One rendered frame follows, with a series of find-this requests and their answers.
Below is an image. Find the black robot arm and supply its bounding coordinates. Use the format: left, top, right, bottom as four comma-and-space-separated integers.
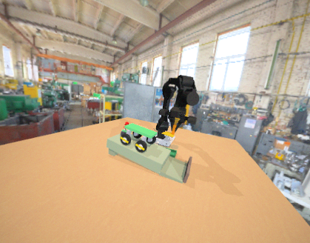
156, 75, 199, 139

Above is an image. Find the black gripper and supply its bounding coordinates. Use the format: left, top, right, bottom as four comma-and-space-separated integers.
159, 101, 196, 132

